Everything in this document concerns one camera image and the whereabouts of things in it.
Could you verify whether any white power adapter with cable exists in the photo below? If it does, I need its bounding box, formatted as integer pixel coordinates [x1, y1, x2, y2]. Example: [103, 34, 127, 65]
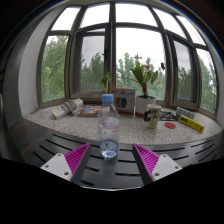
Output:
[52, 98, 84, 120]

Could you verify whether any black white patterned pad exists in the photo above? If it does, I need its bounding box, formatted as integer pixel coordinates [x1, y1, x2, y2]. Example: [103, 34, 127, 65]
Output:
[159, 110, 179, 122]

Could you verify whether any light blue flat pack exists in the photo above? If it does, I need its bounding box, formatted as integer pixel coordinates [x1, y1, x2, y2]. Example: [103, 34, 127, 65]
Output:
[175, 106, 196, 120]

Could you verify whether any dark-framed bay window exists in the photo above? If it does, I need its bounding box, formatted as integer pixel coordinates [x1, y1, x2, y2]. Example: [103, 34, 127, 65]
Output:
[36, 2, 219, 116]

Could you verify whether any cream mug with black handle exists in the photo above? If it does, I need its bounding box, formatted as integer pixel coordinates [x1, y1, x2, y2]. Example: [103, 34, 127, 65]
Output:
[143, 103, 162, 129]

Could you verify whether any red white box with rings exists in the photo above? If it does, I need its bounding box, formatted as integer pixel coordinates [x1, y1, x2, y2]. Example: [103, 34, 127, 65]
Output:
[110, 87, 136, 115]

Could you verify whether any colourful flat book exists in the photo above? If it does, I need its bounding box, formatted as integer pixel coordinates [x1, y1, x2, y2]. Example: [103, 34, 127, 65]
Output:
[77, 105, 102, 118]

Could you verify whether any long yellow box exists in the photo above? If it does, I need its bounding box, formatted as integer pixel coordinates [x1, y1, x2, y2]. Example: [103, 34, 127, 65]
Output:
[178, 114, 205, 134]

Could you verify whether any red-flowered plant in white pot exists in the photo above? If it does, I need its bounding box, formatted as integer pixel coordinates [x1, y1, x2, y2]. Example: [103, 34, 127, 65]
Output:
[129, 54, 167, 118]

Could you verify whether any clear blue-capped water bottle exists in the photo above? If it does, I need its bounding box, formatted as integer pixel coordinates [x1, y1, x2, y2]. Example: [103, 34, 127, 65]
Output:
[97, 93, 121, 160]

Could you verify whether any small green leafy plant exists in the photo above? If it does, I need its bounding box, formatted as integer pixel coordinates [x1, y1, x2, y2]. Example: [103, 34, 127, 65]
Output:
[100, 72, 113, 94]

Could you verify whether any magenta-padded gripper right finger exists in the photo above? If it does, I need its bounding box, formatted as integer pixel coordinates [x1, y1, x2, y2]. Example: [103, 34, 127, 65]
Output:
[132, 143, 183, 186]

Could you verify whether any flat round red coaster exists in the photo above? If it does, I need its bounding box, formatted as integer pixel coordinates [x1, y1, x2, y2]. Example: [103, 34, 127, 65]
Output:
[164, 121, 177, 130]

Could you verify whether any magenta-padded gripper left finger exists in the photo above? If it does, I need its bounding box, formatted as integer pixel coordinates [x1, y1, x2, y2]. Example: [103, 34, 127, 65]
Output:
[40, 143, 92, 185]

